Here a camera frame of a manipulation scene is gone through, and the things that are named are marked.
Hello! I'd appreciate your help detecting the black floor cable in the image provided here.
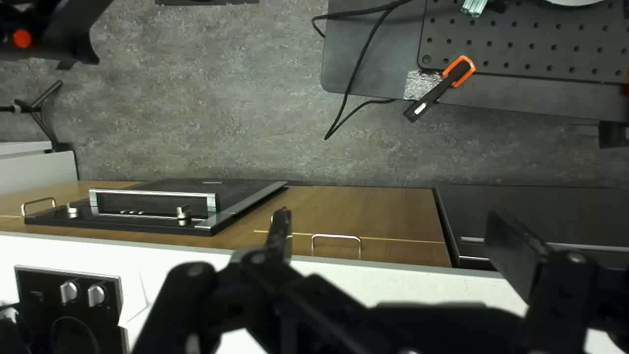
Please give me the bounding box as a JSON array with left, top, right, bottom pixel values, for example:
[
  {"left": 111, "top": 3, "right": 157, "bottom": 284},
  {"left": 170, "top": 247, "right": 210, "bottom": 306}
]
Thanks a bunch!
[{"left": 310, "top": 0, "right": 420, "bottom": 142}]

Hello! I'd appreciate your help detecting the orange black bar clamp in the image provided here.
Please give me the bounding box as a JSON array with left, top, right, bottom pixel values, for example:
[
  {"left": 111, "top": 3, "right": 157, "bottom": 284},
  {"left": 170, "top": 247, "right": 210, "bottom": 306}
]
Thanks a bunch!
[{"left": 400, "top": 54, "right": 477, "bottom": 125}]

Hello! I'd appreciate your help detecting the white refrigerator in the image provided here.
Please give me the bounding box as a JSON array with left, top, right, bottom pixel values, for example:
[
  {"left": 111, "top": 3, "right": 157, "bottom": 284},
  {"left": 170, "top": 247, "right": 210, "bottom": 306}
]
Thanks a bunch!
[{"left": 0, "top": 140, "right": 80, "bottom": 198}]

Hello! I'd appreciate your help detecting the thin black light stand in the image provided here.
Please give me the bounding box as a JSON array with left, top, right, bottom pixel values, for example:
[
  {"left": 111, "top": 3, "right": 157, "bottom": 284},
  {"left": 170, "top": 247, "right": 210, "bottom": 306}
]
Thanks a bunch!
[{"left": 0, "top": 78, "right": 82, "bottom": 182}]

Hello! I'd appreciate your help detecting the black dishwasher front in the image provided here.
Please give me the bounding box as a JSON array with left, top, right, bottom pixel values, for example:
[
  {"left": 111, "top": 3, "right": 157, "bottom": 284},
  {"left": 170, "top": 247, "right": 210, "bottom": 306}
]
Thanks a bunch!
[{"left": 434, "top": 184, "right": 629, "bottom": 272}]

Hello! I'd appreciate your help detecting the black glass cooktop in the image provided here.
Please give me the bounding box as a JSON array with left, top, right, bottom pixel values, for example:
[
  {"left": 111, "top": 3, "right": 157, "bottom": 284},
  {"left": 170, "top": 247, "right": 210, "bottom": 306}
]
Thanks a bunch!
[{"left": 23, "top": 178, "right": 290, "bottom": 239}]

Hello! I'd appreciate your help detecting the silver cabinet handle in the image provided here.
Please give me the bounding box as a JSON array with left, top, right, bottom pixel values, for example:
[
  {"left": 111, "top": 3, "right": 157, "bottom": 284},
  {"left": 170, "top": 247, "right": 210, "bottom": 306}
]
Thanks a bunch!
[
  {"left": 17, "top": 196, "right": 58, "bottom": 219},
  {"left": 308, "top": 231, "right": 363, "bottom": 260}
]

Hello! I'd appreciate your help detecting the black perforated breadboard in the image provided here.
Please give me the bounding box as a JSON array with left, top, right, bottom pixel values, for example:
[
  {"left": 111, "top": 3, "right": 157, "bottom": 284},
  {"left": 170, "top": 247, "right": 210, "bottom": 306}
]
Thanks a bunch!
[{"left": 416, "top": 0, "right": 629, "bottom": 87}]

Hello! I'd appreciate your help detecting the silver oven front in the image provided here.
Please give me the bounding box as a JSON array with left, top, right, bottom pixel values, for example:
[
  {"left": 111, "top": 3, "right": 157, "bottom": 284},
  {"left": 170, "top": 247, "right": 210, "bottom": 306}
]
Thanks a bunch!
[{"left": 86, "top": 188, "right": 219, "bottom": 229}]

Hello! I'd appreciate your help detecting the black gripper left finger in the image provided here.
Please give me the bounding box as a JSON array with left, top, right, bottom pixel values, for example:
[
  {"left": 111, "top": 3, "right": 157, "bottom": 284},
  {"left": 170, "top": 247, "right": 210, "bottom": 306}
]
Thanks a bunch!
[{"left": 229, "top": 207, "right": 316, "bottom": 298}]

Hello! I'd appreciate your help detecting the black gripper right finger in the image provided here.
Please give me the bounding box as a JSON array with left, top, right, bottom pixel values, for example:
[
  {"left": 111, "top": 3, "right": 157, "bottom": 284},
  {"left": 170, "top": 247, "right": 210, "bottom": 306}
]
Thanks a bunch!
[{"left": 483, "top": 209, "right": 601, "bottom": 354}]

